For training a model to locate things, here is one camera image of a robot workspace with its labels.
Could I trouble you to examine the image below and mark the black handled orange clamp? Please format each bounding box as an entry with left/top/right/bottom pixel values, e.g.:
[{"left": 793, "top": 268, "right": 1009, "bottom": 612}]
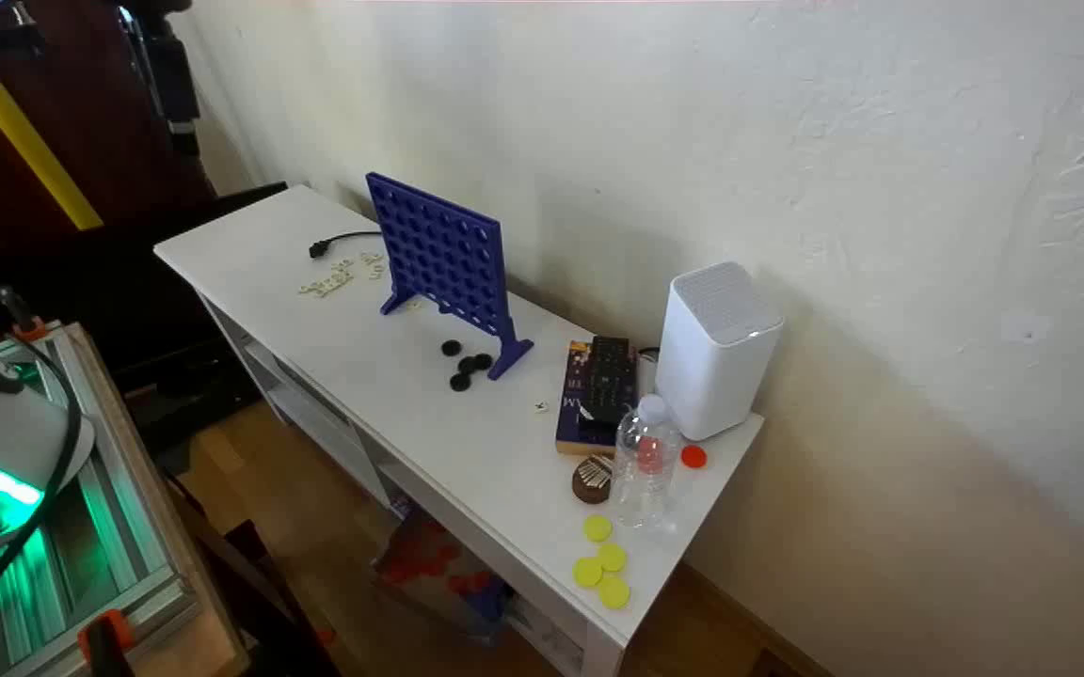
[{"left": 0, "top": 281, "right": 62, "bottom": 349}]

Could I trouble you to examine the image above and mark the thick black cable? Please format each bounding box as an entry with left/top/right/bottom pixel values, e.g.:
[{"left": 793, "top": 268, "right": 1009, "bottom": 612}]
[{"left": 0, "top": 328, "right": 87, "bottom": 655}]

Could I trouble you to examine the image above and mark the clear plastic bottle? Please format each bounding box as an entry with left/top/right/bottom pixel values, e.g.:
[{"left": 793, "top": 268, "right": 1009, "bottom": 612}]
[{"left": 611, "top": 390, "right": 684, "bottom": 541}]

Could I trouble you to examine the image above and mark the short black cable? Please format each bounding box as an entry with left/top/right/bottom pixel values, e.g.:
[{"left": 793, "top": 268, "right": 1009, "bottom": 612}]
[{"left": 305, "top": 226, "right": 383, "bottom": 265}]

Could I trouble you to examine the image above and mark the yellow bar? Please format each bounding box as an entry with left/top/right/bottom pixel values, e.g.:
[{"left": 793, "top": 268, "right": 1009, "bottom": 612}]
[{"left": 0, "top": 10, "right": 111, "bottom": 237}]

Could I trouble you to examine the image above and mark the brown round object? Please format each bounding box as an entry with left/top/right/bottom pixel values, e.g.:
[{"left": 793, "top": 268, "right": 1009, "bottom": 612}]
[{"left": 569, "top": 457, "right": 617, "bottom": 508}]

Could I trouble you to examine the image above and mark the white shelf table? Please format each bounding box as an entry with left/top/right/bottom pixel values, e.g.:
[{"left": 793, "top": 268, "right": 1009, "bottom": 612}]
[{"left": 152, "top": 182, "right": 768, "bottom": 677}]

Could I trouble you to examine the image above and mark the dark wooden cabinet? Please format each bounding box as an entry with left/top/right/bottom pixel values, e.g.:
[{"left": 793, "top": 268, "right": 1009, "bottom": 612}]
[{"left": 0, "top": 0, "right": 289, "bottom": 418}]

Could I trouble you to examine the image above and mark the blue connect four grid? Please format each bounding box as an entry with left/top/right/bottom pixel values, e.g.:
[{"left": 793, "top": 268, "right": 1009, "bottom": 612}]
[{"left": 363, "top": 171, "right": 540, "bottom": 383}]

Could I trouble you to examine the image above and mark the black remote control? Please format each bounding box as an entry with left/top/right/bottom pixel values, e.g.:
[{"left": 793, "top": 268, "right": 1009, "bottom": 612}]
[{"left": 577, "top": 331, "right": 639, "bottom": 430}]

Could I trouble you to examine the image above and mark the aluminium frame stand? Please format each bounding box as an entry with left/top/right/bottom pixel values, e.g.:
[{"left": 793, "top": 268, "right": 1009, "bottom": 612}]
[{"left": 0, "top": 316, "right": 236, "bottom": 677}]

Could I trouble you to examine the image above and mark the colourful red blue bag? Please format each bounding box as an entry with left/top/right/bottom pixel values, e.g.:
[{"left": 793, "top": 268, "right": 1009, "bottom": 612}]
[{"left": 369, "top": 501, "right": 520, "bottom": 642}]

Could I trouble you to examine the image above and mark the white plastic bin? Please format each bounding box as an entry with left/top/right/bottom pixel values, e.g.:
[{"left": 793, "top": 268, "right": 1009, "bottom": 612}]
[{"left": 653, "top": 261, "right": 788, "bottom": 444}]

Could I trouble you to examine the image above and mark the dark rectangular box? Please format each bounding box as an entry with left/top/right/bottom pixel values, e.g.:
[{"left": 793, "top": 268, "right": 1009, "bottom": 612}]
[{"left": 552, "top": 336, "right": 649, "bottom": 459}]

